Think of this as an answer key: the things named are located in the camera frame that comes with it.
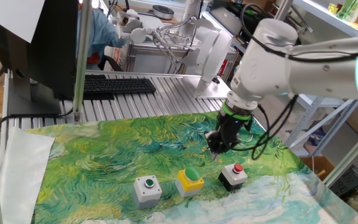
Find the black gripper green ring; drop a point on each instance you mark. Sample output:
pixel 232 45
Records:
pixel 230 130

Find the red button white black box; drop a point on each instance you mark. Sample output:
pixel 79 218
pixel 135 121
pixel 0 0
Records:
pixel 232 179

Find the green dome button yellow box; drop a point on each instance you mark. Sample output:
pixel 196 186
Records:
pixel 193 174

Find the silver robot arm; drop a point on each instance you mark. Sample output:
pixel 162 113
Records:
pixel 275 65

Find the white robot arm with base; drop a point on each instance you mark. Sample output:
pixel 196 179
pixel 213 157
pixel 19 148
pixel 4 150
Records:
pixel 211 46

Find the small green button grey box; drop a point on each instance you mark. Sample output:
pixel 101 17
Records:
pixel 146 194

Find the open cardboard box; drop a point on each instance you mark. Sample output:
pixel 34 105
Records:
pixel 314 165

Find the painted landscape cloth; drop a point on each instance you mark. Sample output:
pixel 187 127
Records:
pixel 120 155

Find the silver flight case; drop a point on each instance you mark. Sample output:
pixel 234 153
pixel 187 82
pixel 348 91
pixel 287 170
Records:
pixel 148 63

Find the black keyboard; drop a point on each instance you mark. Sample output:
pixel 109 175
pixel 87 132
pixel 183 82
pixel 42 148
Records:
pixel 120 85

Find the grey laptop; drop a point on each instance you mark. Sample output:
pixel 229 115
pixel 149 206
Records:
pixel 227 20

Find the white carton red print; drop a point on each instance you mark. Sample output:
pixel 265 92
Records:
pixel 118 57

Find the black office chair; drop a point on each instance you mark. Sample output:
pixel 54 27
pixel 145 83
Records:
pixel 110 62

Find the white haptic control device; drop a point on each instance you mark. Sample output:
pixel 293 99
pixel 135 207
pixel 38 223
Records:
pixel 138 34

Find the black crate with green item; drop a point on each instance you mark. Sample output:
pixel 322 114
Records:
pixel 233 7

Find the round grey device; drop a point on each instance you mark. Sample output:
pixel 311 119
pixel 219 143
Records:
pixel 163 12

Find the wooden desk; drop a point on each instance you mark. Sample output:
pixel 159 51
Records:
pixel 145 8

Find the person in blue shirt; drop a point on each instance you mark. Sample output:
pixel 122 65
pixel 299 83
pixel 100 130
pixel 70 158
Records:
pixel 101 34

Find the small yellow jar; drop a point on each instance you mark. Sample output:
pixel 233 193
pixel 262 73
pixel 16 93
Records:
pixel 332 8

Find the green translucent container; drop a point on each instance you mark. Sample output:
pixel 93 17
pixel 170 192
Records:
pixel 345 8

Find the black computer monitor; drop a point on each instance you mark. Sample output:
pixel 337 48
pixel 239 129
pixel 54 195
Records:
pixel 51 46

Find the shiny white cloth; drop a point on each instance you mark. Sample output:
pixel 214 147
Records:
pixel 23 174

